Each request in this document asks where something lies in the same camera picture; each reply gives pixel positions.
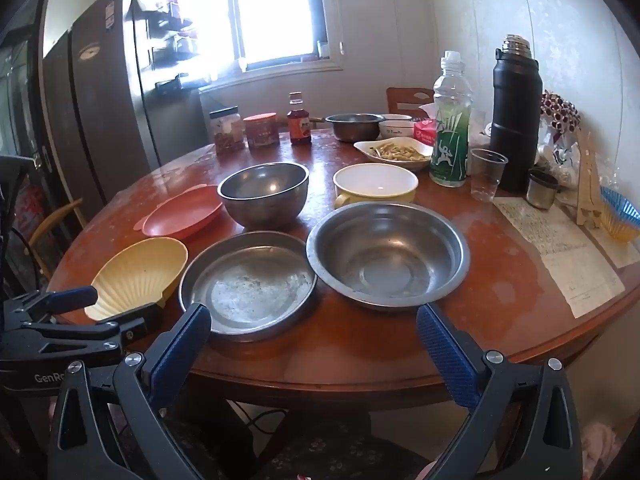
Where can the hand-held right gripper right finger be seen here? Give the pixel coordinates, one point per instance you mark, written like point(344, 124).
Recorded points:
point(445, 355)

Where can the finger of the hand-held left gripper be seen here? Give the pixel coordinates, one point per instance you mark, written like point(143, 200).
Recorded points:
point(72, 297)
point(135, 327)

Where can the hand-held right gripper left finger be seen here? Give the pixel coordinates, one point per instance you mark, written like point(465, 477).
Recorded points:
point(180, 350)

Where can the yellow shell-shaped plate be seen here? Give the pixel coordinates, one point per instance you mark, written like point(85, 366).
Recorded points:
point(135, 275)

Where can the steel pan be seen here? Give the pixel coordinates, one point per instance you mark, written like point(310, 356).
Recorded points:
point(250, 290)

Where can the wide steel basin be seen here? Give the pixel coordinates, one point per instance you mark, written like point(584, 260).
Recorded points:
point(390, 255)

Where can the pink plastic plate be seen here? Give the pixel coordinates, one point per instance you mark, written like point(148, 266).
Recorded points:
point(182, 215)

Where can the deep steel bowl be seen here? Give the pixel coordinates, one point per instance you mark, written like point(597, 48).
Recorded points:
point(262, 195)

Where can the round back wooden chair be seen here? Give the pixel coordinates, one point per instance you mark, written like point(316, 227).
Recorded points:
point(55, 220)

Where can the handwritten paper sheet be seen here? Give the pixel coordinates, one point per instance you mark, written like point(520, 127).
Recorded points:
point(560, 250)

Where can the dark floral cloth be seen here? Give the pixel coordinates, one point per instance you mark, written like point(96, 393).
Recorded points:
point(320, 452)

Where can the person's pink patterned clothing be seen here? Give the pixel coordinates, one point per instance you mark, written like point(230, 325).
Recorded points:
point(600, 447)

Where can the clear plastic cup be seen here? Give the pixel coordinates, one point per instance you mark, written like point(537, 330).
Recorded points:
point(487, 175)

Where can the steel thermos cap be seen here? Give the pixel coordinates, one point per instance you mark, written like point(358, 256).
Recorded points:
point(541, 191)

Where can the glass door with red characters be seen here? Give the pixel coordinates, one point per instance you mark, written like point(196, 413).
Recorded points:
point(20, 110)

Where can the yellow noodles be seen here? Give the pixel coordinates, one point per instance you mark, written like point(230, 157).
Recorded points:
point(400, 151)

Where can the green drink bottle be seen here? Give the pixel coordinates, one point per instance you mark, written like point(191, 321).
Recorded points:
point(450, 145)

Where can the grey refrigerator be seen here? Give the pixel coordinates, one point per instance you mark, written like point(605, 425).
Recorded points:
point(110, 85)

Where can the clear jar with dark lid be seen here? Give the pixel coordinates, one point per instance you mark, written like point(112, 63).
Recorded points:
point(227, 132)

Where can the white oblong plate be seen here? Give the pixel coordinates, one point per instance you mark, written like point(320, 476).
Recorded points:
point(365, 152)

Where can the wooden stand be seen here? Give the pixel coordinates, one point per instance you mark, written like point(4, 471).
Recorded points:
point(589, 185)

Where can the red tissue pack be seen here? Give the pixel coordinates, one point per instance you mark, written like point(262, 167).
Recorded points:
point(426, 132)

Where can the blue and yellow paper liners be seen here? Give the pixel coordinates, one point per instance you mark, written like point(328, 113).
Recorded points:
point(620, 212)

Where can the printed white ceramic bowl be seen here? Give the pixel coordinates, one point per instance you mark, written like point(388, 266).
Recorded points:
point(396, 131)

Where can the red labelled jar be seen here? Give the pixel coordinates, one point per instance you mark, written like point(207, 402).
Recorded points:
point(261, 132)

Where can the black electronic box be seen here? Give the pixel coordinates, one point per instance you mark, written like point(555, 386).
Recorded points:
point(172, 83)

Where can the plain white ceramic bowl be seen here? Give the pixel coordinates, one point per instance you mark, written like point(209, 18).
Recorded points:
point(396, 117)

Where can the black thermos flask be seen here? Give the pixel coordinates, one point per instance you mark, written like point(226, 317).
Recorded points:
point(515, 120)

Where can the small steel bowl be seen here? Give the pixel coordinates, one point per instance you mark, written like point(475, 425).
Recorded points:
point(352, 127)

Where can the brown sauce bottle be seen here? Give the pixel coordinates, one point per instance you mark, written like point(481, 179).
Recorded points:
point(299, 127)

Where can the wooden chair with carved back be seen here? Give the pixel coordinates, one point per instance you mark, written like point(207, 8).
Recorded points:
point(405, 100)

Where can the wrapped dotted bouquet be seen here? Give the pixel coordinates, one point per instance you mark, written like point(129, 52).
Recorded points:
point(560, 115)

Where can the window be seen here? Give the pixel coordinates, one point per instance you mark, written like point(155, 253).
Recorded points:
point(280, 10)

